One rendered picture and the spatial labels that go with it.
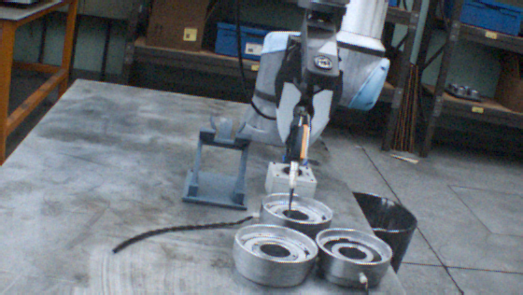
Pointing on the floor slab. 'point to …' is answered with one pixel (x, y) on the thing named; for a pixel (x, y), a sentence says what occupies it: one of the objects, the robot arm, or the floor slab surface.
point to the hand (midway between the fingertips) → (297, 137)
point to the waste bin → (386, 208)
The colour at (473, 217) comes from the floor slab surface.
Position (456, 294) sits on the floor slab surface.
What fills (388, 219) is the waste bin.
